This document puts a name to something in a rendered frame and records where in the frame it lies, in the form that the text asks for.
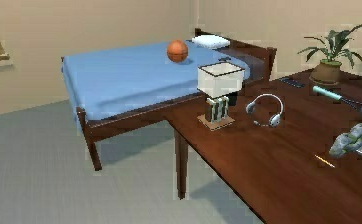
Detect white shade table lamp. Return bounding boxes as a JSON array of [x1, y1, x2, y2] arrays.
[[196, 61, 247, 132]]

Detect white pillow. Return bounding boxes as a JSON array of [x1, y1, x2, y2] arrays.
[[191, 34, 231, 50]]

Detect blue bed with wooden frame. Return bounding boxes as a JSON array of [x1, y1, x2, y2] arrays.
[[60, 27, 278, 172]]

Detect white grey headphones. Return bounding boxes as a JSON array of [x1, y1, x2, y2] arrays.
[[245, 93, 285, 129]]

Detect dark blue flat remote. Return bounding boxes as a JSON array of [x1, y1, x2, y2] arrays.
[[278, 76, 306, 89]]

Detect dark wooden table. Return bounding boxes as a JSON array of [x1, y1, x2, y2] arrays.
[[163, 68, 362, 224]]

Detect orange basketball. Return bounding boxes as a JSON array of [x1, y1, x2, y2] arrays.
[[166, 39, 189, 64]]

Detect yellow pencil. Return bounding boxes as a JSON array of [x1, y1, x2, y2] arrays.
[[314, 154, 336, 169]]

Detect green potted house plant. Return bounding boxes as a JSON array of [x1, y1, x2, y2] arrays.
[[297, 21, 362, 86]]

